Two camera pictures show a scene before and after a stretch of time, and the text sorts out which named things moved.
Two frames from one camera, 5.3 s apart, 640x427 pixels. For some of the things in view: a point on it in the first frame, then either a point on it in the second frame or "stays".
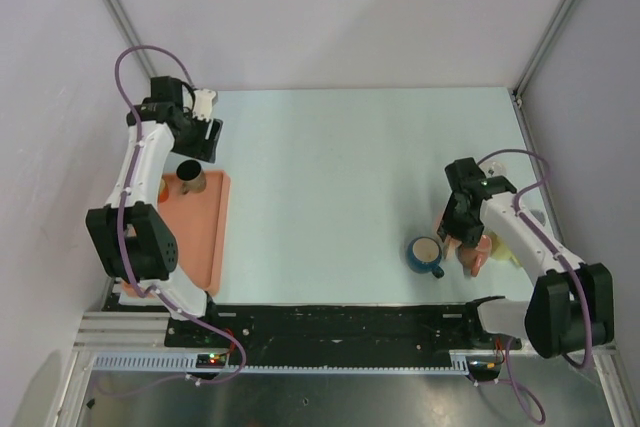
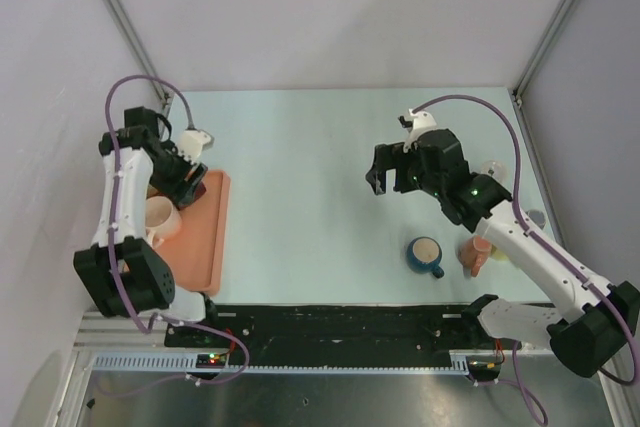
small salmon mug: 473,259 stays
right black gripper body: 466,218 to 411,175
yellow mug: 499,249 stays
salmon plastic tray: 199,222 stays
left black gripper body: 191,141 to 168,174
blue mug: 423,255 stays
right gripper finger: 450,219 to 377,178
